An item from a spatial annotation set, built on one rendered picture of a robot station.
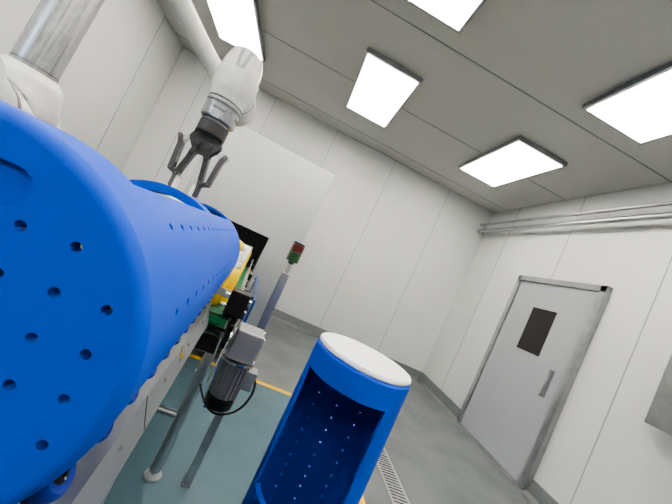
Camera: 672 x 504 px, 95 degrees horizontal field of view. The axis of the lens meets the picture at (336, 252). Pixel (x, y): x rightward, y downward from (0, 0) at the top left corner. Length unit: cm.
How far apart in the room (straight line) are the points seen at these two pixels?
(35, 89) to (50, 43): 13
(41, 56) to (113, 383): 104
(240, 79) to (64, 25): 50
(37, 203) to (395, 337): 573
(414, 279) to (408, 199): 145
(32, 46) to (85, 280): 101
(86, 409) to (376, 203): 542
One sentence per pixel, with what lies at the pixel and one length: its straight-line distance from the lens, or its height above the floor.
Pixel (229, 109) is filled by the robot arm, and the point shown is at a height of 148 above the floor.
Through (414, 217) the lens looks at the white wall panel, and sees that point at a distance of 578.
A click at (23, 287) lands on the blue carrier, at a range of 27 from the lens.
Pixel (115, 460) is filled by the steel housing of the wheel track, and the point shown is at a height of 87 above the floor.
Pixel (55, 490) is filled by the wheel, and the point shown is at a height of 96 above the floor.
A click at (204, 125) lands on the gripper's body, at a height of 141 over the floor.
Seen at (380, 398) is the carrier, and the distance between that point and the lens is 82.
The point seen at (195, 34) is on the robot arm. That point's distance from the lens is 111.
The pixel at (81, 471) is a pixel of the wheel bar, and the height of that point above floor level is 92.
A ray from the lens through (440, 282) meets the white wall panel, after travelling 600.
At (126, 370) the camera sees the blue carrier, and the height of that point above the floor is 111.
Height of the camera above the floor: 123
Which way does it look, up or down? 3 degrees up
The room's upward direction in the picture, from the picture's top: 25 degrees clockwise
